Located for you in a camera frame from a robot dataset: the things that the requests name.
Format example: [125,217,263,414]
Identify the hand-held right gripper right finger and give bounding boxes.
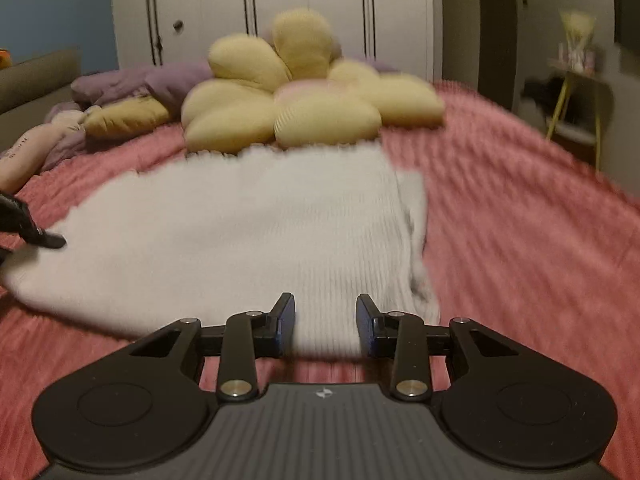
[354,292,522,403]

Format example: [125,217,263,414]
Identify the purple quilt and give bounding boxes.
[45,57,401,174]

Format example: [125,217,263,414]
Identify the pink ribbed blanket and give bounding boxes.
[0,77,640,468]

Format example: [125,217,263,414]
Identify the grey-green sofa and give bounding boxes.
[0,47,84,154]

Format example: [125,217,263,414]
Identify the yellow leaf-shaped pillow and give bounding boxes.
[82,97,174,140]

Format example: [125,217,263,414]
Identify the wrapped flower bouquet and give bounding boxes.
[557,9,599,74]

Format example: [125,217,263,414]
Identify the yellow flower-shaped pillow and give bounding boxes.
[180,8,446,154]

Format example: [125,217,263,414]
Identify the yellow-legged side table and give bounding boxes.
[544,57,614,171]

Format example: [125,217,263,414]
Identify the white ribbed knit sweater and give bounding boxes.
[2,141,442,357]

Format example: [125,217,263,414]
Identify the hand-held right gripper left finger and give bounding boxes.
[127,292,297,404]

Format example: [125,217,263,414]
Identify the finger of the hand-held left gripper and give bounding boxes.
[0,190,68,251]

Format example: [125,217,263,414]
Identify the long pink plush toy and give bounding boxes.
[0,111,87,194]

